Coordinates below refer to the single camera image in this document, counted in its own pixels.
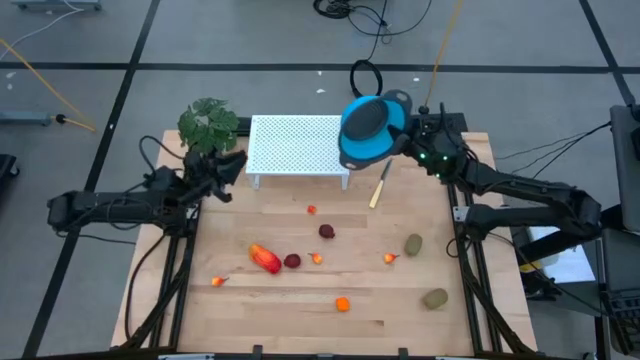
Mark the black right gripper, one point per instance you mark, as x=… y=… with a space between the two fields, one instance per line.
x=435 y=145

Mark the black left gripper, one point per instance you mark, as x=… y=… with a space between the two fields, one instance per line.
x=205 y=172

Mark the blue grey collapsible bowl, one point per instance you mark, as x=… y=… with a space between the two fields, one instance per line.
x=385 y=145

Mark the small orange red pear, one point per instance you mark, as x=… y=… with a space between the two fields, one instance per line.
x=311 y=209
x=217 y=281
x=316 y=258
x=389 y=258

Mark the red orange mango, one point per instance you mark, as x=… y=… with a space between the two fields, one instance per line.
x=265 y=258

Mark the brown kiwi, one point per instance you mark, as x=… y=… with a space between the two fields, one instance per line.
x=413 y=244
x=435 y=298

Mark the dark red pomegranate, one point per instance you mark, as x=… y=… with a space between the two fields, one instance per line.
x=326 y=231
x=292 y=260

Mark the orange tangerine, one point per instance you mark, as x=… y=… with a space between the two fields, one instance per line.
x=342 y=304

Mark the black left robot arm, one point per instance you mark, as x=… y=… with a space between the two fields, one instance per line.
x=110 y=207

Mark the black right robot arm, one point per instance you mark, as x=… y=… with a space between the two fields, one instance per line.
x=525 y=187

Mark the green potted plant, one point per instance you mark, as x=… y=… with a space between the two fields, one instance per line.
x=207 y=125

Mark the white perforated metal rack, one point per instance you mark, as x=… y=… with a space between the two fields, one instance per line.
x=295 y=145

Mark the white sheet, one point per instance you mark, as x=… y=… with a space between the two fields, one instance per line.
x=570 y=265

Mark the grey cabinet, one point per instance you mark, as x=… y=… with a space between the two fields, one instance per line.
x=627 y=170

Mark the grey stand foot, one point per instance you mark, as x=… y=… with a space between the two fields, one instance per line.
x=25 y=118
x=55 y=5

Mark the black floor object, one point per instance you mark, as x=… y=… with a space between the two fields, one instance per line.
x=6 y=165

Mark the black metal table frame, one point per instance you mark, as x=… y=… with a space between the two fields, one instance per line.
x=452 y=200

